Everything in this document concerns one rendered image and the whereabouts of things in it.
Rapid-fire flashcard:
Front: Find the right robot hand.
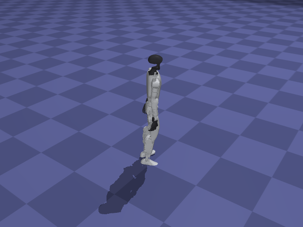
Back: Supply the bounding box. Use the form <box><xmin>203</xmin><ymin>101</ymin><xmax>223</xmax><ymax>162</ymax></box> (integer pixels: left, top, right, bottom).
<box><xmin>148</xmin><ymin>117</ymin><xmax>158</xmax><ymax>131</ymax></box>

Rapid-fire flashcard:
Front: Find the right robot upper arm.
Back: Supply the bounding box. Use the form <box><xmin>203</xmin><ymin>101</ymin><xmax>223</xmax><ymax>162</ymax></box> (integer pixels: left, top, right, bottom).
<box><xmin>151</xmin><ymin>78</ymin><xmax>160</xmax><ymax>103</ymax></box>

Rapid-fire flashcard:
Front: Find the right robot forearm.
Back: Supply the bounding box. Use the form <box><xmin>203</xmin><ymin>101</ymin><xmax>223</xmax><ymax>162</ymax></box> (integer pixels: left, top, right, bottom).
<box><xmin>151</xmin><ymin>100</ymin><xmax>158</xmax><ymax>121</ymax></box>

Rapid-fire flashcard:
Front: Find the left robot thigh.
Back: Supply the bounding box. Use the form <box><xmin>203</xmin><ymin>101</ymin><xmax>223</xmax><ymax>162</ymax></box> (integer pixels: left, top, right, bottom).
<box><xmin>143</xmin><ymin>119</ymin><xmax>150</xmax><ymax>135</ymax></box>

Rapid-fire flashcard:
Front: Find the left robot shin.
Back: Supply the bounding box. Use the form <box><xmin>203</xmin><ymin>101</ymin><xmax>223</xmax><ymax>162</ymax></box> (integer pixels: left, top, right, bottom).
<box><xmin>143</xmin><ymin>127</ymin><xmax>147</xmax><ymax>151</ymax></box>

